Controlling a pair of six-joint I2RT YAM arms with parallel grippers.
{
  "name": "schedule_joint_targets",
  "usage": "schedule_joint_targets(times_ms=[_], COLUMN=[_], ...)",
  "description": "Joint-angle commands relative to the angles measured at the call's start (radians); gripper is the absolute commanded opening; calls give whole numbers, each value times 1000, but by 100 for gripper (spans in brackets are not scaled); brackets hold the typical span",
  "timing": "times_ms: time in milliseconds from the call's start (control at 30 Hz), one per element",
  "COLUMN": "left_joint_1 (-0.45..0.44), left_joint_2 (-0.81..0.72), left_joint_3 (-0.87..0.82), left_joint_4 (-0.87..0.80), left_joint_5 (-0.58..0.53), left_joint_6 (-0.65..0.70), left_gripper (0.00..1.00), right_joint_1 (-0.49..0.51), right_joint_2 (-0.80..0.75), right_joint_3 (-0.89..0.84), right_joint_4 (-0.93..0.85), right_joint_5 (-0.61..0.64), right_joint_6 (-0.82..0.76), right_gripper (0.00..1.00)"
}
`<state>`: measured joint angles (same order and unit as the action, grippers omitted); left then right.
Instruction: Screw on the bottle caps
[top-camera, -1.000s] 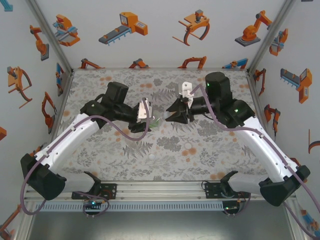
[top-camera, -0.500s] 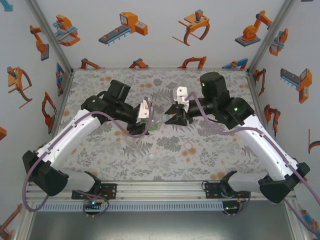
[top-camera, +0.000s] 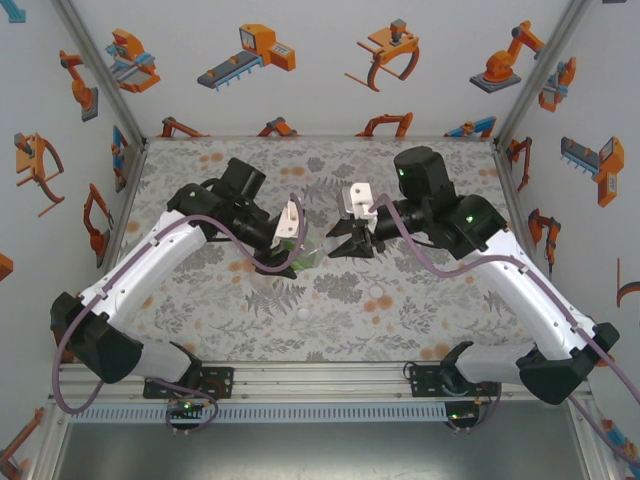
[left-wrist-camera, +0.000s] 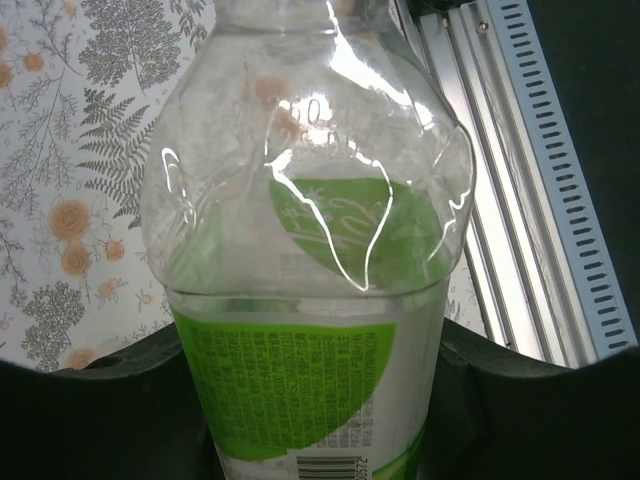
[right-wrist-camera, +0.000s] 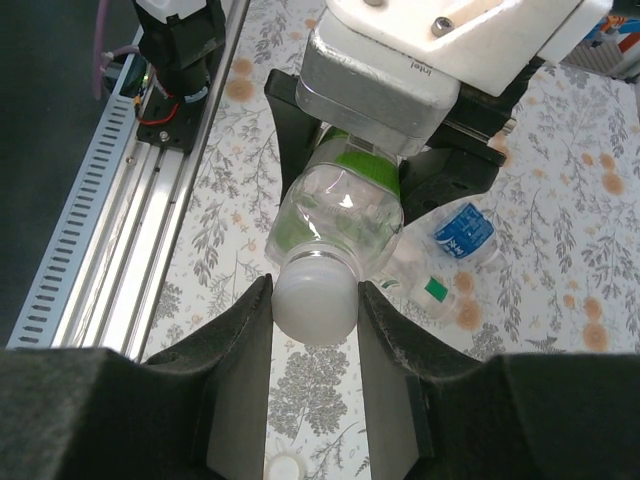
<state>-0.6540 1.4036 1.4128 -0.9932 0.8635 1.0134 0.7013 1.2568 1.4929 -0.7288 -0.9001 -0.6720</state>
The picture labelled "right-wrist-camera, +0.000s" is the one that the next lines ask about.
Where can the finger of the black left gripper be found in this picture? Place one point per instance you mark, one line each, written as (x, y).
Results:
(440, 175)
(292, 135)

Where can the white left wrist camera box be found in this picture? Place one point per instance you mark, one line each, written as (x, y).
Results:
(400, 65)

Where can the small white bottle cap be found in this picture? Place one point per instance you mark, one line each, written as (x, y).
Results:
(285, 467)

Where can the floral patterned table mat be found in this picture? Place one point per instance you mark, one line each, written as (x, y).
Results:
(550, 210)

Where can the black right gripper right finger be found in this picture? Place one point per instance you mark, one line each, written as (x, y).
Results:
(525, 425)

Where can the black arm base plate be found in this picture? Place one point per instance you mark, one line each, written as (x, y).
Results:
(170, 130)

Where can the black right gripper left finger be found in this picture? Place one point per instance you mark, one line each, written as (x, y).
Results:
(100, 425)

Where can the wide translucent white bottle cap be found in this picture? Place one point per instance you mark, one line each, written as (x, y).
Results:
(315, 300)

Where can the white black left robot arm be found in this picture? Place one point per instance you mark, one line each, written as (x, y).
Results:
(180, 50)

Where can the clear bottle white green label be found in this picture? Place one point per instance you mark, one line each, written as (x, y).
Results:
(425, 295)

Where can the small circuit board green light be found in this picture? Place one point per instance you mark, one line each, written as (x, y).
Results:
(125, 75)

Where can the clear bottle blue label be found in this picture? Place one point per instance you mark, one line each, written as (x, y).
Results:
(462, 232)

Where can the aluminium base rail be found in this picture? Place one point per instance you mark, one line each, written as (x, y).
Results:
(150, 225)

